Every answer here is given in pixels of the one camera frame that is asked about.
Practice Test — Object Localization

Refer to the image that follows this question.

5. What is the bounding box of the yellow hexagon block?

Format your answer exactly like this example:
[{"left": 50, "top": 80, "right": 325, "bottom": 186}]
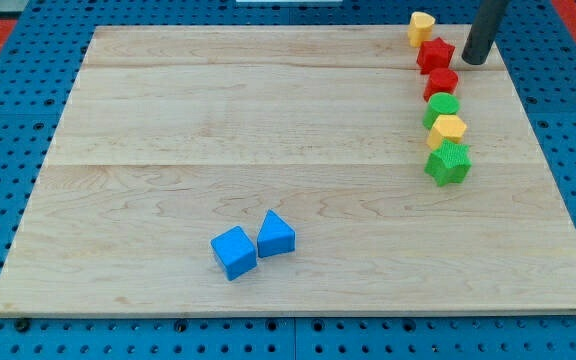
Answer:
[{"left": 426, "top": 114, "right": 467, "bottom": 150}]

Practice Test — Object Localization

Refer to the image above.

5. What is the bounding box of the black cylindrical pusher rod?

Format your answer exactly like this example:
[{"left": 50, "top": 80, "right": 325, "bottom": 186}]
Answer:
[{"left": 461, "top": 0, "right": 510, "bottom": 65}]

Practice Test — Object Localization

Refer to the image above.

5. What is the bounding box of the blue triangle block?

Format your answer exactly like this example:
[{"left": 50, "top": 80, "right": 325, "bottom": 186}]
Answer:
[{"left": 257, "top": 210, "right": 296, "bottom": 258}]

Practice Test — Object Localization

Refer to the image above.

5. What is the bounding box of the yellow heart block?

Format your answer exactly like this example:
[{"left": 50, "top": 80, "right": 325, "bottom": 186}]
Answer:
[{"left": 407, "top": 11, "right": 436, "bottom": 48}]

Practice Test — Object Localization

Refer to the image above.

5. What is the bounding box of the red star block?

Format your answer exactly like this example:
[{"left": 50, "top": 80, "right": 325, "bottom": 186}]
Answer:
[{"left": 417, "top": 37, "right": 455, "bottom": 75}]

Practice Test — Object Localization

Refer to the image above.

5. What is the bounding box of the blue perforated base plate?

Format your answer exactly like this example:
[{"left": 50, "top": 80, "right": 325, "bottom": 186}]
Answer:
[{"left": 0, "top": 0, "right": 576, "bottom": 359}]

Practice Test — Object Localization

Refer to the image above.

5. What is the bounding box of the green star block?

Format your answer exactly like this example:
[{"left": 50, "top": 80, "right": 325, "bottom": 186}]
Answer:
[{"left": 424, "top": 140, "right": 472, "bottom": 187}]

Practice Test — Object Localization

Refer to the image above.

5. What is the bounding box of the light wooden board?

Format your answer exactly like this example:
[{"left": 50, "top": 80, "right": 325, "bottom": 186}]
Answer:
[{"left": 0, "top": 26, "right": 576, "bottom": 318}]

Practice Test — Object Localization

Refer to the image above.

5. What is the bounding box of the red cylinder block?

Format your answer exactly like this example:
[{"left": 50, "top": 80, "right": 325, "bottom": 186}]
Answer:
[{"left": 423, "top": 68, "right": 459, "bottom": 102}]

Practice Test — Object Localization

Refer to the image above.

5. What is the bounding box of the blue cube block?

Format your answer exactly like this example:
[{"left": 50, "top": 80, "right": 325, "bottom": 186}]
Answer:
[{"left": 210, "top": 226, "right": 257, "bottom": 281}]

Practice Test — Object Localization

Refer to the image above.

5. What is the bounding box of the green cylinder block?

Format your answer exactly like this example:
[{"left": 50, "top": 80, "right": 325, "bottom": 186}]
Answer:
[{"left": 422, "top": 92, "right": 460, "bottom": 129}]

